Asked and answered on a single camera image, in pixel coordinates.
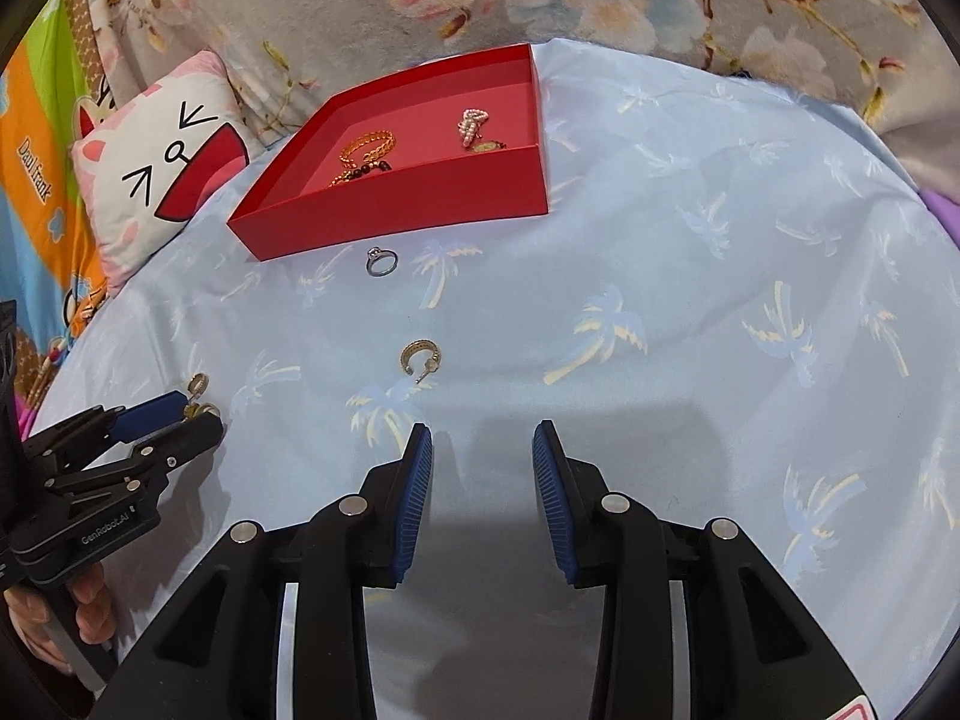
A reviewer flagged gold double hoop earring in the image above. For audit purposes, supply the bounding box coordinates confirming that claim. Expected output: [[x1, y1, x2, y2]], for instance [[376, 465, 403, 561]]
[[184, 372, 221, 419]]

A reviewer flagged red jewelry tray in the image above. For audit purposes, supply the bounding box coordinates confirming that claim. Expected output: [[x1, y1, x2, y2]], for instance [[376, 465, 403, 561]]
[[228, 44, 548, 260]]

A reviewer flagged left hand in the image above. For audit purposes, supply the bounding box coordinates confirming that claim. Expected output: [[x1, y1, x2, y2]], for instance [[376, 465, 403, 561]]
[[3, 560, 119, 676]]

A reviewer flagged white cat face pillow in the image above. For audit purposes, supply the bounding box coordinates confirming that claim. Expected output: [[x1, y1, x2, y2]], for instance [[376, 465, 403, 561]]
[[71, 50, 263, 294]]

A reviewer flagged light blue palm cloth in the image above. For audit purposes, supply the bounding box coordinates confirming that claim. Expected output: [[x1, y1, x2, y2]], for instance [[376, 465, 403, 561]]
[[41, 41, 958, 718]]

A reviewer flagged colourful cartoon bedsheet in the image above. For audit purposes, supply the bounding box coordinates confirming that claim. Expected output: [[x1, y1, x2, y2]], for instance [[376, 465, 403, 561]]
[[2, 0, 114, 422]]

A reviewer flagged grey floral blanket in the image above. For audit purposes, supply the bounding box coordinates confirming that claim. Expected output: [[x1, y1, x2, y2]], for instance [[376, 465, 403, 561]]
[[88, 0, 958, 195]]

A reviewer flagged pearl hair clip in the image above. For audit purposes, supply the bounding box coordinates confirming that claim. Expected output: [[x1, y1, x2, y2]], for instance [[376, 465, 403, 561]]
[[457, 107, 490, 149]]

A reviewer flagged purple mat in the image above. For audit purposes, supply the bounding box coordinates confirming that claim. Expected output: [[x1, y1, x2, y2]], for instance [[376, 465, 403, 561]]
[[919, 188, 960, 247]]

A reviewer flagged gold bangle bracelet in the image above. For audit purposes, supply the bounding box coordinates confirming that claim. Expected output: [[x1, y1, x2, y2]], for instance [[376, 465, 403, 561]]
[[338, 128, 397, 171]]

